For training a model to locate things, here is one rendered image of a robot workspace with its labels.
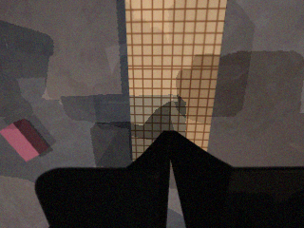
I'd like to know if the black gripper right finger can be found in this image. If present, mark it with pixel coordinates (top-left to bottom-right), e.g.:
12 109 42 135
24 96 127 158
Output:
169 130 304 228

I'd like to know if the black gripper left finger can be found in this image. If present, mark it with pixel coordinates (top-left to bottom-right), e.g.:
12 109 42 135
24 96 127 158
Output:
35 130 171 228

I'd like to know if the small pink block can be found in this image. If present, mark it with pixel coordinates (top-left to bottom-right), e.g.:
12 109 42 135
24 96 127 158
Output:
0 119 48 161

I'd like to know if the tan grid-patterned strip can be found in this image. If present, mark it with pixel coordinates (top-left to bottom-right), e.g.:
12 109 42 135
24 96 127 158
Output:
124 0 227 161

